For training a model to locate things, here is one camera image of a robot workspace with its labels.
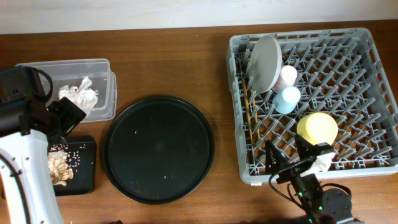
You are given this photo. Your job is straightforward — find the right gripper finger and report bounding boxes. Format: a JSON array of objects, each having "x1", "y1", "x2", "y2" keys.
[
  {"x1": 294, "y1": 134, "x2": 317, "y2": 156},
  {"x1": 266, "y1": 140, "x2": 288, "y2": 174}
]

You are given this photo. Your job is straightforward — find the yellow bowl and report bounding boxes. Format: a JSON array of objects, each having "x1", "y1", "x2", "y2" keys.
[{"x1": 297, "y1": 112, "x2": 338, "y2": 145}]

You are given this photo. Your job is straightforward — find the white tissue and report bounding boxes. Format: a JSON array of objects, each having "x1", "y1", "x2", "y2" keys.
[{"x1": 58, "y1": 77, "x2": 99, "y2": 116}]

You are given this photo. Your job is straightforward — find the wooden chopstick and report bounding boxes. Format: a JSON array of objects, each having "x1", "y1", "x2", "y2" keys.
[
  {"x1": 243, "y1": 78, "x2": 253, "y2": 144},
  {"x1": 251, "y1": 88, "x2": 260, "y2": 139}
]

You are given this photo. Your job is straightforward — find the white rice pile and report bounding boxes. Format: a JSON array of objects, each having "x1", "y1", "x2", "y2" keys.
[{"x1": 47, "y1": 144, "x2": 84, "y2": 172}]

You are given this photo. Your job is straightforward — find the light blue cup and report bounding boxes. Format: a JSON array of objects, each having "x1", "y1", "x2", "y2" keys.
[{"x1": 272, "y1": 86, "x2": 301, "y2": 114}]

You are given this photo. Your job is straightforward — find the pink cup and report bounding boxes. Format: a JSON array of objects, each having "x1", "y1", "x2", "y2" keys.
[{"x1": 272, "y1": 65, "x2": 298, "y2": 93}]

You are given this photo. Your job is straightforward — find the grey plate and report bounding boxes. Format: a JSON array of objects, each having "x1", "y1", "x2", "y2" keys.
[{"x1": 249, "y1": 35, "x2": 282, "y2": 93}]

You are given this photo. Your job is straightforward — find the peanut shells pile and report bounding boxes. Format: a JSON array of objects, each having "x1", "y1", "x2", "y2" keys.
[{"x1": 47, "y1": 151, "x2": 74, "y2": 187}]

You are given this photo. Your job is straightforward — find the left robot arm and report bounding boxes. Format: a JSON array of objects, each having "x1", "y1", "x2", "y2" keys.
[{"x1": 1, "y1": 66, "x2": 86, "y2": 223}]

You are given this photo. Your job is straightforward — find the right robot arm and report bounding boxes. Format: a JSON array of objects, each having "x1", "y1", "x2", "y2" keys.
[{"x1": 266, "y1": 134, "x2": 363, "y2": 224}]

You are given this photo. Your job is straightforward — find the grey dishwasher rack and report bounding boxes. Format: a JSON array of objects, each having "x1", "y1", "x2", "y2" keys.
[{"x1": 226, "y1": 28, "x2": 397, "y2": 185}]

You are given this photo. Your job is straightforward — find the black rectangular tray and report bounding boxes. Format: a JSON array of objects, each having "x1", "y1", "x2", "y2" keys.
[{"x1": 53, "y1": 136, "x2": 96, "y2": 196}]

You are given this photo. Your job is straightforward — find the clear plastic bin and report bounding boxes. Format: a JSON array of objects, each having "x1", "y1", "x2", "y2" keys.
[{"x1": 20, "y1": 58, "x2": 117, "y2": 123}]

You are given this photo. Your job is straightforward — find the round black serving tray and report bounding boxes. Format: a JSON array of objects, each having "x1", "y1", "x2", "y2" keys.
[{"x1": 101, "y1": 96, "x2": 215, "y2": 205}]

